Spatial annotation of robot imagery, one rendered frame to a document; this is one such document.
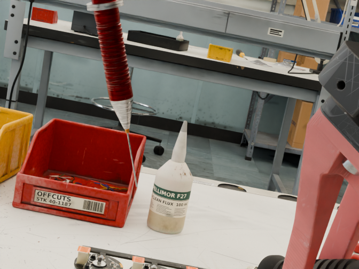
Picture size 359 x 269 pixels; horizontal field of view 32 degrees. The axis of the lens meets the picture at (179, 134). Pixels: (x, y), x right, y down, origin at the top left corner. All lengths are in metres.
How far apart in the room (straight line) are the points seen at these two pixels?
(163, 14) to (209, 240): 2.01
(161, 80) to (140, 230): 4.14
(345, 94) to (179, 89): 4.51
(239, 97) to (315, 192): 4.49
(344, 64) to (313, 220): 0.06
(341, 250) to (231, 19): 2.29
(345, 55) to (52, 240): 0.36
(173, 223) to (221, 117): 4.18
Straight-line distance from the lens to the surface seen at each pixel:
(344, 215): 0.25
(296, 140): 4.37
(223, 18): 2.52
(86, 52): 2.62
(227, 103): 4.70
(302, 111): 4.34
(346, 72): 0.18
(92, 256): 0.33
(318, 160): 0.21
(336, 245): 0.26
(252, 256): 0.55
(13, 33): 2.64
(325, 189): 0.22
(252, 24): 2.53
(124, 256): 0.34
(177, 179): 0.54
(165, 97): 4.69
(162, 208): 0.55
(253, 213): 0.66
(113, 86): 0.28
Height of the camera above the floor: 0.95
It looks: 12 degrees down
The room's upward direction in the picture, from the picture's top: 11 degrees clockwise
